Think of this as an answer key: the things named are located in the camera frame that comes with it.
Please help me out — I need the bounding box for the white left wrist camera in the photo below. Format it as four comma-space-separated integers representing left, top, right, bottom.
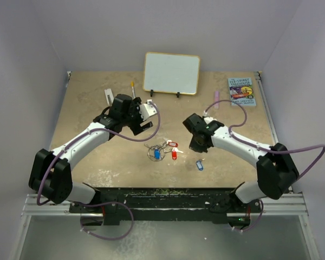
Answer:
139, 100, 157, 121

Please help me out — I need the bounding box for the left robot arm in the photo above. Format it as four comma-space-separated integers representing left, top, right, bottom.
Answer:
28, 94, 160, 212

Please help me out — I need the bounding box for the aluminium rail frame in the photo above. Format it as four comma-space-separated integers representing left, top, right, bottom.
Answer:
21, 70, 308, 217

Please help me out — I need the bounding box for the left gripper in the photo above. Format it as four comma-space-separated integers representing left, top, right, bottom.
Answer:
121, 97, 152, 135

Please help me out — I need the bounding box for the metal keyring with keys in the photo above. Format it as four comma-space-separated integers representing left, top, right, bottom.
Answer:
144, 141, 167, 162

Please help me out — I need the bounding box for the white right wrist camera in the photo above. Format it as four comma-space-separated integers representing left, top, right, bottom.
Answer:
203, 111, 216, 124

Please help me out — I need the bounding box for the red key tag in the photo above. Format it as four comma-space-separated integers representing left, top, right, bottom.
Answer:
167, 140, 178, 147
171, 147, 183, 160

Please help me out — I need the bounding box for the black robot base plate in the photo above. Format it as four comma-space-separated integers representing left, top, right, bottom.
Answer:
69, 187, 261, 226

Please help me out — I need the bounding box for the yellow capped marker pen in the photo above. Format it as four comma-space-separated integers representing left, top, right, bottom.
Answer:
131, 81, 136, 98

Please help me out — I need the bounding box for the blue treehouse book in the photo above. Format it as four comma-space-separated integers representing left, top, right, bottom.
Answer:
227, 77, 257, 106

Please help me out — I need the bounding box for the yellow framed whiteboard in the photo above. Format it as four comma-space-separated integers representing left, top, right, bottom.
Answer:
142, 52, 201, 95

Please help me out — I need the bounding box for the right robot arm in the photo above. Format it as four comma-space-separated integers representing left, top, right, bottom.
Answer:
183, 113, 300, 212

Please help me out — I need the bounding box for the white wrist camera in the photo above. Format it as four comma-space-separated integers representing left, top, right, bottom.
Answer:
203, 111, 216, 124
139, 100, 157, 121

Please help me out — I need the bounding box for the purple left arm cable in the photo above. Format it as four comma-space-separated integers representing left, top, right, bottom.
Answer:
36, 101, 162, 241

